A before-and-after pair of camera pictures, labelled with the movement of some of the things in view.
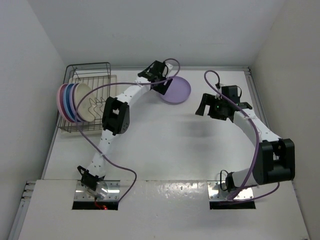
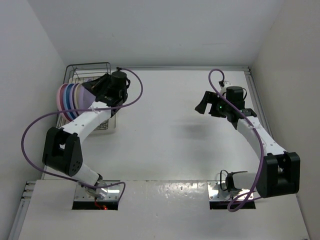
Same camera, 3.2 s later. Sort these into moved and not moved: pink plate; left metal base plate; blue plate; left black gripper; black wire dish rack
Moved: left black gripper
Not moved: left metal base plate; blue plate; pink plate; black wire dish rack
